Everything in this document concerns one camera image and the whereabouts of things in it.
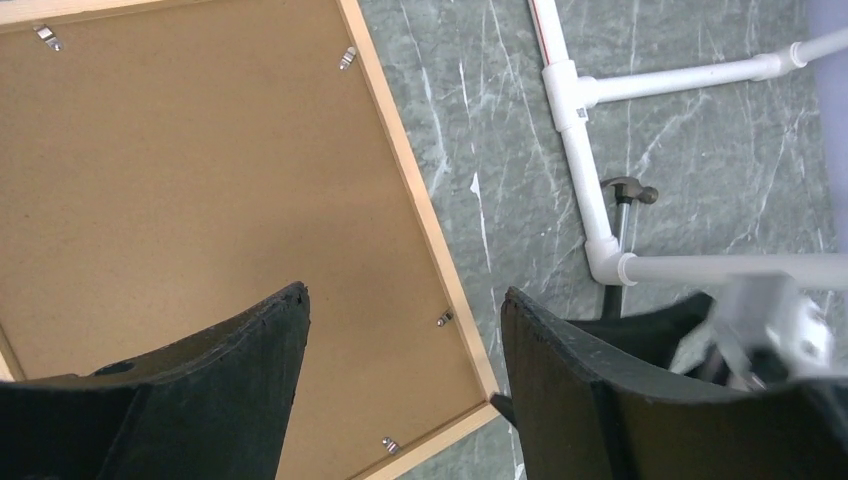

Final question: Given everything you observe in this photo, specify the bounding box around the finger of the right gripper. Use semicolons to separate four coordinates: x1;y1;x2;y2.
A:
569;291;714;369

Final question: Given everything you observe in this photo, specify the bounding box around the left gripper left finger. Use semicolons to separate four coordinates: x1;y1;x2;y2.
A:
1;282;310;479

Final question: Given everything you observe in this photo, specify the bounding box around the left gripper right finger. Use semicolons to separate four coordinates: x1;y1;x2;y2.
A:
500;287;847;479

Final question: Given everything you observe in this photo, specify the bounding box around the wooden picture frame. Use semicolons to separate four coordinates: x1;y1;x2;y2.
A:
1;1;497;479

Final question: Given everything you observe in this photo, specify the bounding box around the white PVC pipe structure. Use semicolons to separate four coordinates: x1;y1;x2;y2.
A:
528;1;847;291

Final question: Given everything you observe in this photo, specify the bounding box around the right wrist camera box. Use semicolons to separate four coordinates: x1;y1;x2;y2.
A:
669;274;837;392

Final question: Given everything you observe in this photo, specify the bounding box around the black handle hammer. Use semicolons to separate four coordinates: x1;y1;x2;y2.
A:
601;176;659;320

